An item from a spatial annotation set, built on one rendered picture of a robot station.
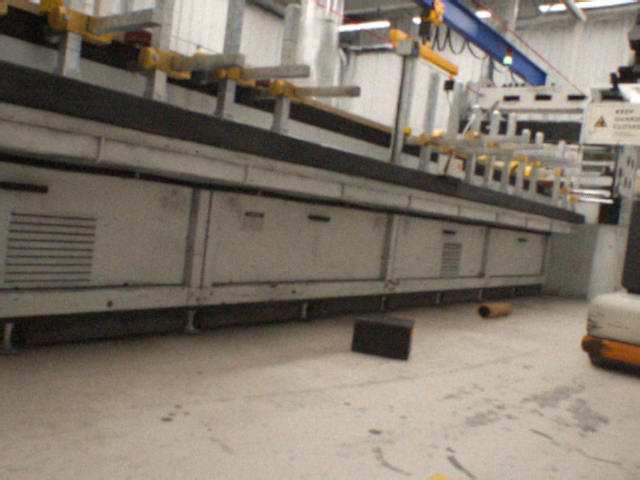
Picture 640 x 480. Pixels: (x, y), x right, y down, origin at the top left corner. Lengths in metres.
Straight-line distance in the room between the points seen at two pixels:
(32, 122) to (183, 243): 0.77
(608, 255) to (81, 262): 4.34
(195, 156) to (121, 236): 0.35
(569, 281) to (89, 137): 4.61
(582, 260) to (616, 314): 3.05
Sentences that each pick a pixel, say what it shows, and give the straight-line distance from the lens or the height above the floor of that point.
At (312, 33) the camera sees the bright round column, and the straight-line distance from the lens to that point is 7.27.
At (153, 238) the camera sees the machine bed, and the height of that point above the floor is 0.32.
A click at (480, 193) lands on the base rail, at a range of 3.37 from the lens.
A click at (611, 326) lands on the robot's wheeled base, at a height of 0.17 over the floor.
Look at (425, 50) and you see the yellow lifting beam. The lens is 8.29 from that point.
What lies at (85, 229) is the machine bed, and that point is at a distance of 1.87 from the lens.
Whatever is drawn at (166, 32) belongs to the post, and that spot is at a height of 0.88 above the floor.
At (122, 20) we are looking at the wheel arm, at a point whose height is 0.83.
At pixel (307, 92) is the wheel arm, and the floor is 0.84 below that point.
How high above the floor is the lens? 0.47
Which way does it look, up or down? 3 degrees down
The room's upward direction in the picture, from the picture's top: 7 degrees clockwise
